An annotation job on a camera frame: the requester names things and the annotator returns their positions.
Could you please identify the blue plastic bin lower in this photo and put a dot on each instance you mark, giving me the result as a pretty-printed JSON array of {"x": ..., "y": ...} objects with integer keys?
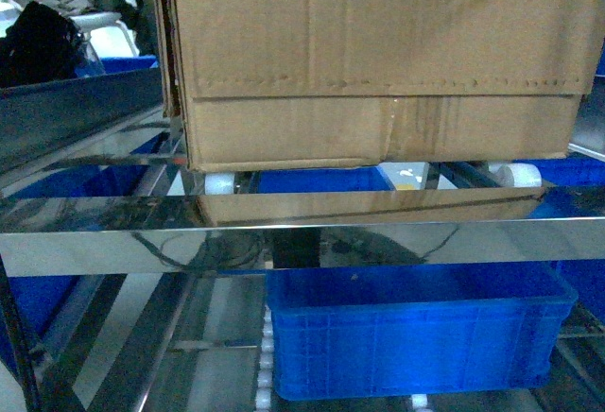
[{"x": 359, "y": 332}]

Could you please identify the black clothing pile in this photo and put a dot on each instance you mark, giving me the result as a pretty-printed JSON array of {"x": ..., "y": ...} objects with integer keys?
[{"x": 41, "y": 46}]

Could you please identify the blue plastic bin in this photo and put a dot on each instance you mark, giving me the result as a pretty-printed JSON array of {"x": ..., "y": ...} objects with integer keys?
[
  {"x": 111, "y": 317},
  {"x": 359, "y": 332}
]

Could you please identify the large cardboard box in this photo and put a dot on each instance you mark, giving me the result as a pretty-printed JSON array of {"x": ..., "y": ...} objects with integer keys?
[{"x": 280, "y": 84}]

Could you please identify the metal roller shelf rack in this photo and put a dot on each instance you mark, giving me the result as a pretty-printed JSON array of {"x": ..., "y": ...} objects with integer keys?
[{"x": 46, "y": 127}]

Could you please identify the blue plastic bin left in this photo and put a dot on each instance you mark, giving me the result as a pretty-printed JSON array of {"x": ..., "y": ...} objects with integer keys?
[{"x": 111, "y": 317}]

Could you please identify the white roller wheel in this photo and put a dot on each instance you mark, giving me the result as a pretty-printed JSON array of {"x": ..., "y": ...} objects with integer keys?
[{"x": 517, "y": 175}]

